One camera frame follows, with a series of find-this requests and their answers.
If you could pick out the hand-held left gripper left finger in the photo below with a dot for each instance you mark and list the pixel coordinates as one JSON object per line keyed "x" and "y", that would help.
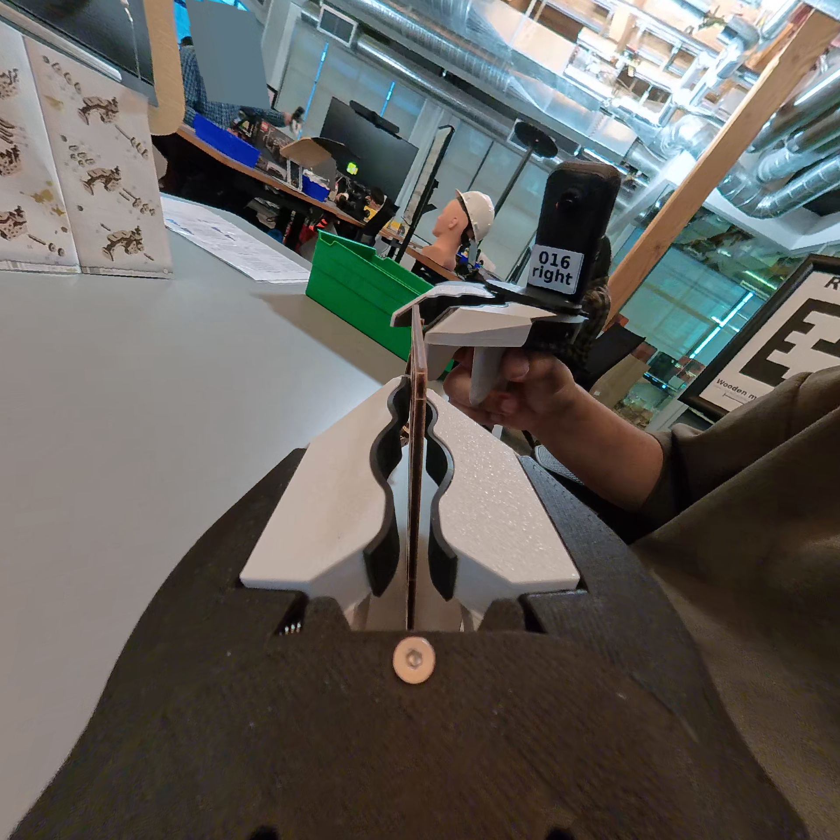
{"x": 328, "y": 499}

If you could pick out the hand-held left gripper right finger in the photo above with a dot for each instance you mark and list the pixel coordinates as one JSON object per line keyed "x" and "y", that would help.
{"x": 505, "y": 518}

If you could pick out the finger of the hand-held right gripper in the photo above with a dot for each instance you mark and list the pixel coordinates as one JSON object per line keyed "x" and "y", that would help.
{"x": 403, "y": 317}
{"x": 485, "y": 328}

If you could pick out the laser-cut wooden puzzle sheet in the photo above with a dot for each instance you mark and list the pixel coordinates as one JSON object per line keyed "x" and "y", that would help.
{"x": 417, "y": 459}

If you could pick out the grey desk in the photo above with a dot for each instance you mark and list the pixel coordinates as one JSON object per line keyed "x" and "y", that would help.
{"x": 131, "y": 426}

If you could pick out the person's right hand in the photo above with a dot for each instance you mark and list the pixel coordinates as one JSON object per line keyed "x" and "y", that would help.
{"x": 538, "y": 394}

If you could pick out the green plastic bin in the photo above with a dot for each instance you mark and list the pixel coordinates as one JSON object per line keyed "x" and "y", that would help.
{"x": 354, "y": 289}

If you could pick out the black floor lamp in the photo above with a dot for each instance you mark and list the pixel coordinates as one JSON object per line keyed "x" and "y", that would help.
{"x": 535, "y": 141}

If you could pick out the mannequin head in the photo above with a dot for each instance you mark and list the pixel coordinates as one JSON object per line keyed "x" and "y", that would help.
{"x": 446, "y": 229}

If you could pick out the white hard hat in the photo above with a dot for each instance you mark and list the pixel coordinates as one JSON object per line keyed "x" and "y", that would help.
{"x": 479, "y": 210}

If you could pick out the wooden ceiling beam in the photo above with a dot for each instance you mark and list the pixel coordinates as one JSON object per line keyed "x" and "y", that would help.
{"x": 709, "y": 177}

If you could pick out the brown paper bag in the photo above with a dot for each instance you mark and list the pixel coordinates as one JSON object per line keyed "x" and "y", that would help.
{"x": 620, "y": 384}

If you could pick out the thin black-framed screen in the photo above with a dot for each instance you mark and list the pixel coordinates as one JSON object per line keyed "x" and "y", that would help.
{"x": 430, "y": 170}

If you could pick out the black monitor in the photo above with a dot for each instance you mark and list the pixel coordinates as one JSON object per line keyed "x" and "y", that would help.
{"x": 367, "y": 144}

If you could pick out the printed paper sheet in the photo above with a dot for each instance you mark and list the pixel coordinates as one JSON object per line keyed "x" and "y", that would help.
{"x": 229, "y": 243}

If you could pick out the silver ventilation ducts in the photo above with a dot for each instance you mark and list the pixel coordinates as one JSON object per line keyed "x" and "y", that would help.
{"x": 781, "y": 170}

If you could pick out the framed black-white marker sign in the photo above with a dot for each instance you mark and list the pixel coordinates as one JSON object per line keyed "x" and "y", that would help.
{"x": 774, "y": 348}

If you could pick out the blue plastic bin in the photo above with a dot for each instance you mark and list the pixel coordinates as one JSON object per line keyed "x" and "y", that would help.
{"x": 226, "y": 141}

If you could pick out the tan curved cardboard strip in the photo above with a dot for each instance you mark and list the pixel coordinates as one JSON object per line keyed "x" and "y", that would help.
{"x": 164, "y": 65}

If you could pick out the folded model instruction booklet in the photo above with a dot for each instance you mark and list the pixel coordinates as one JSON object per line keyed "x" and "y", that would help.
{"x": 85, "y": 164}

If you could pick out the large dark screen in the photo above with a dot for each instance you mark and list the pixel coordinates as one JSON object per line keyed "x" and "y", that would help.
{"x": 79, "y": 33}

